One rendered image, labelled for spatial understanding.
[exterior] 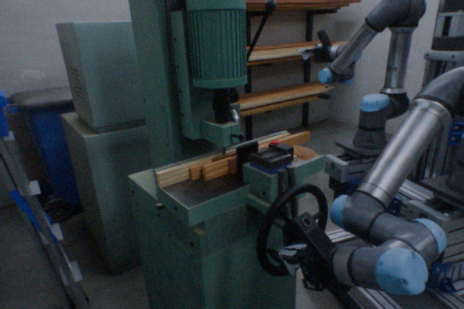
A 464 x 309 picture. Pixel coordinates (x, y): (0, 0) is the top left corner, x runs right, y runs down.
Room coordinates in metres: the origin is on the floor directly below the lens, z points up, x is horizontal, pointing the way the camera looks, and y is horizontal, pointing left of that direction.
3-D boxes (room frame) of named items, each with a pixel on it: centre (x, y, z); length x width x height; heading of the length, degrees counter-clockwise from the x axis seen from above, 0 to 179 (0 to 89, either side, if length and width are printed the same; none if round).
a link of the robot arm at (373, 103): (1.50, -0.65, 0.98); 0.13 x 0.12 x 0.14; 124
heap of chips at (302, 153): (1.21, -0.25, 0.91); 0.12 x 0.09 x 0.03; 37
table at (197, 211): (1.04, -0.07, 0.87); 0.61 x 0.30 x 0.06; 127
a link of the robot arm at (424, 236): (0.56, -0.34, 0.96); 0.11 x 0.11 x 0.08; 35
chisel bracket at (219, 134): (1.11, 0.05, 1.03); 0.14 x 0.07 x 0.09; 37
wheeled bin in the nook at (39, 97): (2.54, 1.33, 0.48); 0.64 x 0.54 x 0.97; 127
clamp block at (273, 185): (0.97, -0.12, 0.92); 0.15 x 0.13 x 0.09; 127
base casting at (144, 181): (1.20, 0.11, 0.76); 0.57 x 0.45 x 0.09; 37
